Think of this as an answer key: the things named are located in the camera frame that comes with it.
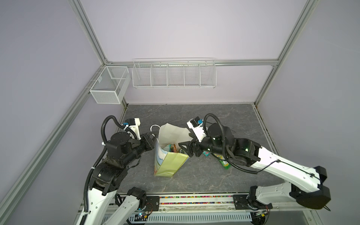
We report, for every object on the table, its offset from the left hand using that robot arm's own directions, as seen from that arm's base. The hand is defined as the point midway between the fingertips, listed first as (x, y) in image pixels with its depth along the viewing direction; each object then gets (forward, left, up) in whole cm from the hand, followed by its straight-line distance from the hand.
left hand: (159, 133), depth 61 cm
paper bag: (-6, -4, -11) cm, 13 cm away
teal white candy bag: (+5, -1, -24) cm, 25 cm away
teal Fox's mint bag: (-11, -19, +1) cm, 22 cm away
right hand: (-3, -11, -1) cm, 11 cm away
